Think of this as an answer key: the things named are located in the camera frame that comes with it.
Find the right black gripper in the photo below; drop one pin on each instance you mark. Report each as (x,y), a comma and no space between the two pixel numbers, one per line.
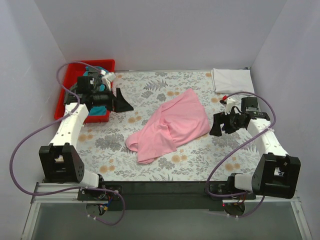
(222,123)

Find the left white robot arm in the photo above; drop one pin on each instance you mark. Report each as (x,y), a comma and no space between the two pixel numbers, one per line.
(60,160)

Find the aluminium rail frame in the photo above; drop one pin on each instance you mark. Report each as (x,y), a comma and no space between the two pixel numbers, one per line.
(56,214)

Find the folded white t shirt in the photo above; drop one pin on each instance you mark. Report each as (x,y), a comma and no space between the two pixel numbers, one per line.
(229,81)

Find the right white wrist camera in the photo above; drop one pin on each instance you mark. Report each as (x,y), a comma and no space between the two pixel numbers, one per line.
(228,103)

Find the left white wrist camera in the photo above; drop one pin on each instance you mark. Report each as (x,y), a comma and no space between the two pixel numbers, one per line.
(106,75)

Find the teal t shirt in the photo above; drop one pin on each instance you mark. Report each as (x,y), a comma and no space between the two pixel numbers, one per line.
(97,110)

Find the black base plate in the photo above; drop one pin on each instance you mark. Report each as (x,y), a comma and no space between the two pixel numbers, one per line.
(159,195)

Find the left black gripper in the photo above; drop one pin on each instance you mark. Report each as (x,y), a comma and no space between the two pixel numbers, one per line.
(114,100)

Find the pink t shirt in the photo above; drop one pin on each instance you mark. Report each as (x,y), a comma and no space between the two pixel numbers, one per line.
(175,123)

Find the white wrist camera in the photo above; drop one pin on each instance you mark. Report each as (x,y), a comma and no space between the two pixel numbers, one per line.
(228,103)
(106,75)

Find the red plastic bin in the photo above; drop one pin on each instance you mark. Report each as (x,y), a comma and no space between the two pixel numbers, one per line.
(75,70)

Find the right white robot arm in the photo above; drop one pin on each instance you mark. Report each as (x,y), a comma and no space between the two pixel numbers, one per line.
(277,172)

